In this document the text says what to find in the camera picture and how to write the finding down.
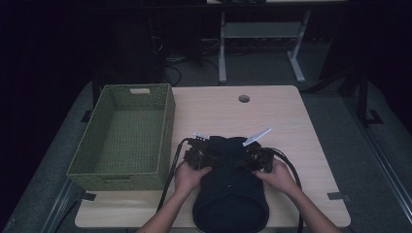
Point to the dark blue knit sweater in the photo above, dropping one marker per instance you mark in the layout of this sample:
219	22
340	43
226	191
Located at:
230	200

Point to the white metal desk frame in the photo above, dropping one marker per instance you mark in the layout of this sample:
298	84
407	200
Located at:
259	29

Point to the person's left hand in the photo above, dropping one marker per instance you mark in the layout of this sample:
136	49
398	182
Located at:
188	179

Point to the green woven basket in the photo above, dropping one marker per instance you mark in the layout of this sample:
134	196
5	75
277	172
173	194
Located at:
129	139

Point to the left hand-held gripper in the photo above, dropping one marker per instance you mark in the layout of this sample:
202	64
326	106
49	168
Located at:
199	155

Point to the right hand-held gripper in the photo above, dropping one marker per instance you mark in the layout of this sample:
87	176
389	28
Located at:
259	158

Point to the black metal stand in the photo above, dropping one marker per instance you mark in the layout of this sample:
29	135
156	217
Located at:
362	97

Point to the person's right hand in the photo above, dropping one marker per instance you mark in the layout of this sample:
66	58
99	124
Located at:
278	178

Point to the black tape strip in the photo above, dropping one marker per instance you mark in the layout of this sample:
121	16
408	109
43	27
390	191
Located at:
336	196

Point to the metal floor rail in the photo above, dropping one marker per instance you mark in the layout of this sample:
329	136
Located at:
382	161
60	207

